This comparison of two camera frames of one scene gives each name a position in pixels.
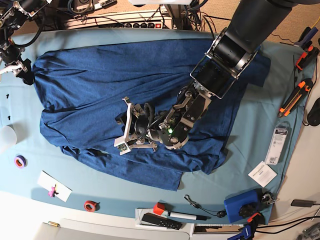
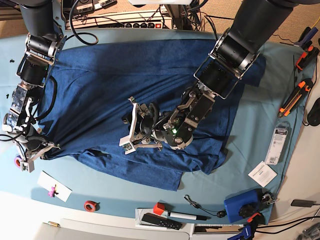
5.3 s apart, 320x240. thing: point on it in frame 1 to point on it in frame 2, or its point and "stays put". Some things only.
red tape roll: x=91 y=206 stays put
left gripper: x=10 y=62 to x=30 y=146
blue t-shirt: x=83 y=88 stays put
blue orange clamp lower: x=248 y=232 stays put
